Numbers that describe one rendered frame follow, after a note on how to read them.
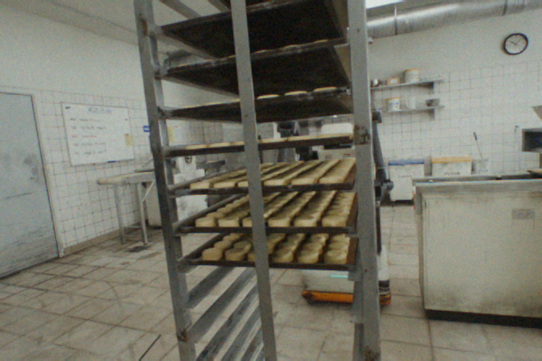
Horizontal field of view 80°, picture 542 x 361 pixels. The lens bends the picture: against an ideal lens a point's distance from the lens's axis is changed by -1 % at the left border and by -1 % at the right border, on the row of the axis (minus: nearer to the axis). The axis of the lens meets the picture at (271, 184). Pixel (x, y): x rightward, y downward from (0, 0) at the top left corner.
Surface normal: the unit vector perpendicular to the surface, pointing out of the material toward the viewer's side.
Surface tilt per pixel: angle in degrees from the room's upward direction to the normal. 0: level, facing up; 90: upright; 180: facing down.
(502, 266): 90
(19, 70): 90
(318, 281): 90
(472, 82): 90
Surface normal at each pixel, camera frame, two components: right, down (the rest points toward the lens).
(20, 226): 0.92, -0.03
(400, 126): -0.37, 0.15
